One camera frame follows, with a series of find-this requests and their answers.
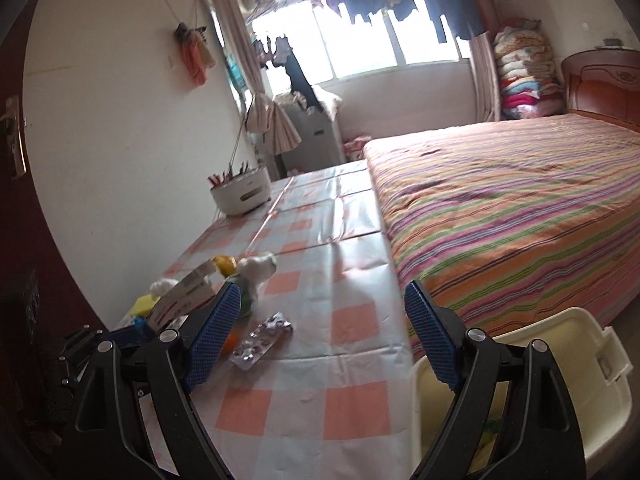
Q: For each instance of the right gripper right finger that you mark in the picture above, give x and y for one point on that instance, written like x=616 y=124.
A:
x=539 y=435

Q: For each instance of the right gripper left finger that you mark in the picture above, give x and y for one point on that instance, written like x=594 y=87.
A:
x=110 y=439

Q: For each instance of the white medicine box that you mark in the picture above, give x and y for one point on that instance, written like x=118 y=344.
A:
x=178 y=298

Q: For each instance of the silver pill blister pack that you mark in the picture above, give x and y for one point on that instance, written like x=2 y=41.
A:
x=258 y=342

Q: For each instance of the green snack bag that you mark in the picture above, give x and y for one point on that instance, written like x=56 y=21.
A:
x=250 y=273

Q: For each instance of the yellow wrapper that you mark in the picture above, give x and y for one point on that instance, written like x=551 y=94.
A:
x=225 y=265

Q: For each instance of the cream plastic trash bin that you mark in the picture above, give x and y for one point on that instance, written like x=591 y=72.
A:
x=594 y=365

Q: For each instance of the blue can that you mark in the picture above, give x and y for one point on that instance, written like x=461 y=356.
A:
x=137 y=332

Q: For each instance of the yellow sponge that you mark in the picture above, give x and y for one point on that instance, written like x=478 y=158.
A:
x=143 y=306

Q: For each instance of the orange peel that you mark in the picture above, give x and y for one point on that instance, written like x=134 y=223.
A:
x=232 y=342

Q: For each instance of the dark wooden door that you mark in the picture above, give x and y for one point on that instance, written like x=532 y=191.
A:
x=40 y=301

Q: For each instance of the checkered plastic tablecloth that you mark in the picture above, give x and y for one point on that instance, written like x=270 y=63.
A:
x=332 y=399

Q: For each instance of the white round utensil holder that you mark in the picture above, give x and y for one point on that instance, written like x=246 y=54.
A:
x=244 y=193

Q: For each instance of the striped bed cover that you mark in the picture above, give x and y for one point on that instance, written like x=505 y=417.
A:
x=507 y=223

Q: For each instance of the left striped curtain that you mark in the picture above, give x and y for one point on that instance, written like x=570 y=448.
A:
x=264 y=116

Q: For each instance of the striped curtain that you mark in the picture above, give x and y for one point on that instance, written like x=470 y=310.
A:
x=264 y=116
x=485 y=79

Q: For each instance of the white air cooler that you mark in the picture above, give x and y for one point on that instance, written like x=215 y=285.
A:
x=321 y=146

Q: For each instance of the pink item on floor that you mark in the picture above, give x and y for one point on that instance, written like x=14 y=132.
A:
x=353 y=148

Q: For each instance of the pink cloth on hook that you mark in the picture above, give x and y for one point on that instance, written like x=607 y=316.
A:
x=194 y=52

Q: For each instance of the black garment on cooler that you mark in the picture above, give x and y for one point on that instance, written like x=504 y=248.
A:
x=299 y=82

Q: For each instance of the stack of folded quilts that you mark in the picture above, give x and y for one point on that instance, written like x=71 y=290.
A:
x=529 y=84

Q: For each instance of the wooden headboard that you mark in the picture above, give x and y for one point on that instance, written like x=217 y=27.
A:
x=604 y=84

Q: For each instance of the right striped curtain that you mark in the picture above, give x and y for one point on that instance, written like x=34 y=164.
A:
x=485 y=79

